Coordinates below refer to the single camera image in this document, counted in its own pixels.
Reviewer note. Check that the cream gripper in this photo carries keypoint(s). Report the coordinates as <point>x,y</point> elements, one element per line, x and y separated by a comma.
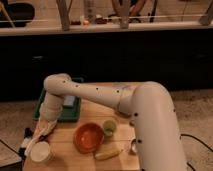
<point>44,127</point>

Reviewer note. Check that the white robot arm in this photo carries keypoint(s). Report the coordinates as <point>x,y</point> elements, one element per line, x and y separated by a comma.
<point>148,103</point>

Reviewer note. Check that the white paper cup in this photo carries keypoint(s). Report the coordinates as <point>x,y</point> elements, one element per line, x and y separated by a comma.
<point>41,152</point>

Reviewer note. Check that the green cup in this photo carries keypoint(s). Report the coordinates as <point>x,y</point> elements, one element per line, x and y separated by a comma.
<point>109,127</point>

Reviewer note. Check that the silver metal cup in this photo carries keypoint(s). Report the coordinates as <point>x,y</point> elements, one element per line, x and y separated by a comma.
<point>133,148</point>

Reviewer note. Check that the black clamp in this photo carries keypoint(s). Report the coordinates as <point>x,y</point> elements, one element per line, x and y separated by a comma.
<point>28,134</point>

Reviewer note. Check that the green tray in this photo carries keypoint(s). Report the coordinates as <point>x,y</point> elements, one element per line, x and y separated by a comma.
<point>71,111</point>

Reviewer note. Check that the grey sponge block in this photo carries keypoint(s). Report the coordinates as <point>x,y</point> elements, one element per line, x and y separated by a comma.
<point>69,101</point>

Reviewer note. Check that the orange bowl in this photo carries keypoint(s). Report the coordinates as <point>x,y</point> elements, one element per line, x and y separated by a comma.
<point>88,137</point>

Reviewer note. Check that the yellow corn cob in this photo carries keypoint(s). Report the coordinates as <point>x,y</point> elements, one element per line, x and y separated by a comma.
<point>107,154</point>

